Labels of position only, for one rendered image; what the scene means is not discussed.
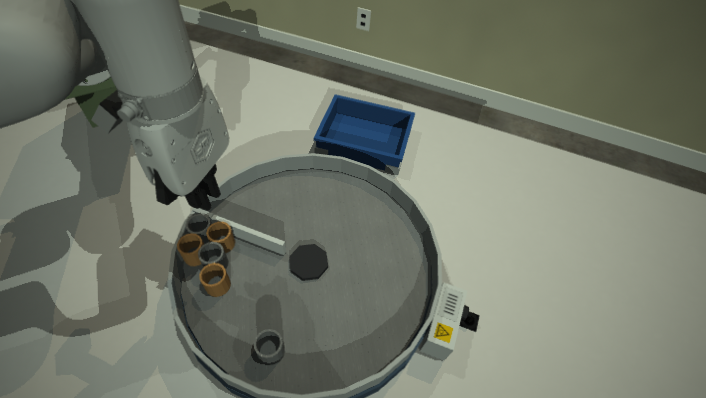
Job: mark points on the bronze bushing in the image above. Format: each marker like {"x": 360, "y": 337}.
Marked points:
{"x": 218, "y": 229}
{"x": 210, "y": 271}
{"x": 187, "y": 242}

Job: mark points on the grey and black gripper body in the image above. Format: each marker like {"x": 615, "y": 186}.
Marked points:
{"x": 182, "y": 149}

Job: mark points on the blue plastic crate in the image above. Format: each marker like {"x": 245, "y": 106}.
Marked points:
{"x": 355, "y": 124}

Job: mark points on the grey metal bushing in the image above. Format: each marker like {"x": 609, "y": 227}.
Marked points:
{"x": 212, "y": 249}
{"x": 196, "y": 222}
{"x": 264, "y": 336}

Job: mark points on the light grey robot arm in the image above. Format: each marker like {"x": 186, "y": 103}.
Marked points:
{"x": 144, "y": 46}

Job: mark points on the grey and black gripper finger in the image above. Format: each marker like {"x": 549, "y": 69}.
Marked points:
{"x": 197, "y": 198}
{"x": 209, "y": 183}

